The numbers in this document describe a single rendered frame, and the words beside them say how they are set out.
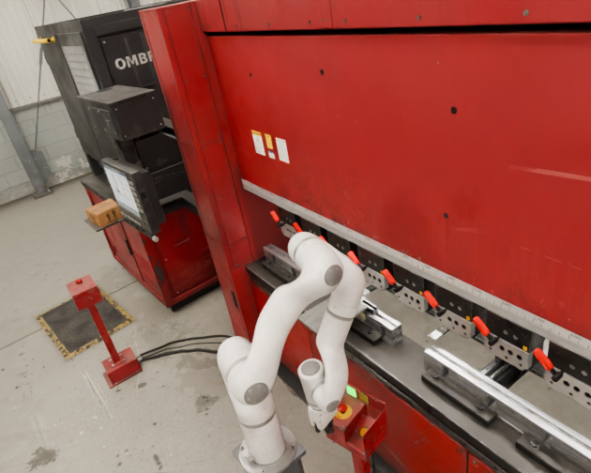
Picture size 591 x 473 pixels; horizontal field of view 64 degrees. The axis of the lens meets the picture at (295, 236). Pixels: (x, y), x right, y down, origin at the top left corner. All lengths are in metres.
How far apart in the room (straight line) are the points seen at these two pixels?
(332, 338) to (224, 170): 1.39
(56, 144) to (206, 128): 6.05
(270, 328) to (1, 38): 7.27
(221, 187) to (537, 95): 1.77
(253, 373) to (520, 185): 0.85
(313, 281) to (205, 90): 1.47
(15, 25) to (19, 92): 0.90
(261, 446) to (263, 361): 0.34
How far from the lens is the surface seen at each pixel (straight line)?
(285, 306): 1.31
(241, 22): 2.12
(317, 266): 1.23
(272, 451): 1.62
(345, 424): 2.00
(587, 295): 1.37
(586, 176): 1.23
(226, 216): 2.67
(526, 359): 1.61
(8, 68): 8.23
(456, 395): 1.92
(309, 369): 1.53
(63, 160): 8.48
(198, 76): 2.47
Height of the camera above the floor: 2.34
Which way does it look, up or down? 29 degrees down
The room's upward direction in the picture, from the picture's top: 11 degrees counter-clockwise
